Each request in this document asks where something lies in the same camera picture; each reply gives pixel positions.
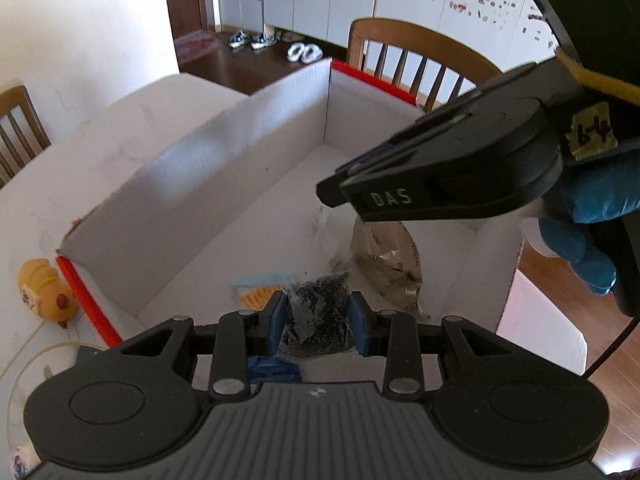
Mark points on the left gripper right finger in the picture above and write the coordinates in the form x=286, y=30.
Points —
x=394, y=336

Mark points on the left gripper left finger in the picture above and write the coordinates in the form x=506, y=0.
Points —
x=241, y=335

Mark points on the orange blue small packet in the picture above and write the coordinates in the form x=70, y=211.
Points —
x=254, y=291

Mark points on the black tea leaf packet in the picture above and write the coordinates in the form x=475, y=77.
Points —
x=316, y=322

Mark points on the silver foil snack bag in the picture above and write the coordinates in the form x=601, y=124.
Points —
x=387, y=257

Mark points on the yellow capsule toy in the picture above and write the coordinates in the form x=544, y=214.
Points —
x=45, y=293

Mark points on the blue gloved right hand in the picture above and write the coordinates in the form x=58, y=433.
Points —
x=592, y=223

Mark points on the right wooden chair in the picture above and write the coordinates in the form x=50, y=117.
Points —
x=415, y=59

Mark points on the wooden chair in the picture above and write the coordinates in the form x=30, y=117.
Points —
x=415, y=59
x=23, y=137

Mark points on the red cardboard box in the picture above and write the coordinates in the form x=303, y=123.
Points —
x=234, y=198

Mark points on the white slippers pair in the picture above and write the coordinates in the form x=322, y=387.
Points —
x=304, y=53

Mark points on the dark sneakers pair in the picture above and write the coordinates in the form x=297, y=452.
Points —
x=256, y=42

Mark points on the far wooden chair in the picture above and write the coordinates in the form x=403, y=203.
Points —
x=23, y=137

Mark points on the white wall cabinet unit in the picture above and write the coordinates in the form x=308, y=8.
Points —
x=507, y=32

